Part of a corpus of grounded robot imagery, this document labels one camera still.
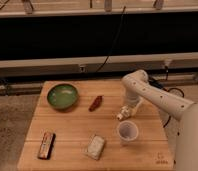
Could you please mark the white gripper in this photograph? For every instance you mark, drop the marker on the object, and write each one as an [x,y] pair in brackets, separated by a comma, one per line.
[132,103]

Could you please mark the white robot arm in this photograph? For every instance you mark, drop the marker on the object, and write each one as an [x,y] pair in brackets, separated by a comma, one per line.
[183,110]

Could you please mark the green ceramic bowl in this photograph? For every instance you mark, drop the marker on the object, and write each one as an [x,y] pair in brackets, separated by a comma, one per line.
[62,96]

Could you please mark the clear plastic cup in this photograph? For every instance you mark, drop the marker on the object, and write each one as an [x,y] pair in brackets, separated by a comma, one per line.
[127,132]

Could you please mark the red chili pepper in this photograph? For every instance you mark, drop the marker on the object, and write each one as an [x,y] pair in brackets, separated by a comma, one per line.
[96,103]

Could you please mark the wooden board table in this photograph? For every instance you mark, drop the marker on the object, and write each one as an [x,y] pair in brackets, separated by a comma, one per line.
[74,129]

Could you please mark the brown chocolate bar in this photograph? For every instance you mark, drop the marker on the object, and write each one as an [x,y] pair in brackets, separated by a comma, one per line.
[46,145]

